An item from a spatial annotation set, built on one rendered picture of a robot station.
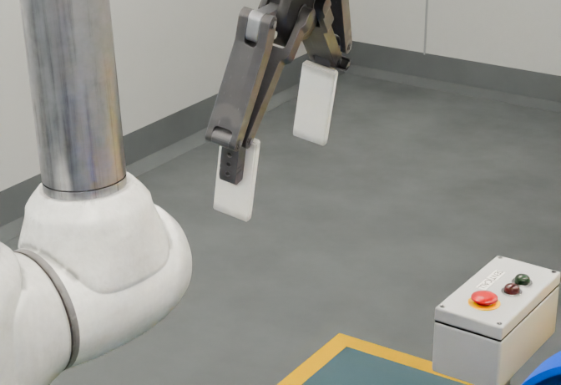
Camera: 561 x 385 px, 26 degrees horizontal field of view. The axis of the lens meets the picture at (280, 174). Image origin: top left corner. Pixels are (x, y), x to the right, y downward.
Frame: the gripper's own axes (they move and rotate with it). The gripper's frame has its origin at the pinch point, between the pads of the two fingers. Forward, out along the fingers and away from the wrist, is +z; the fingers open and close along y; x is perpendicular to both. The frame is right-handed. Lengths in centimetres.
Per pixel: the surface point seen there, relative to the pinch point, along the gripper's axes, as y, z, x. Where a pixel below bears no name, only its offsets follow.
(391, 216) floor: 297, 206, 77
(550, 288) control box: 69, 50, -15
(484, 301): 57, 48, -9
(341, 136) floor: 368, 224, 128
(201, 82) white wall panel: 348, 209, 190
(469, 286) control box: 62, 50, -5
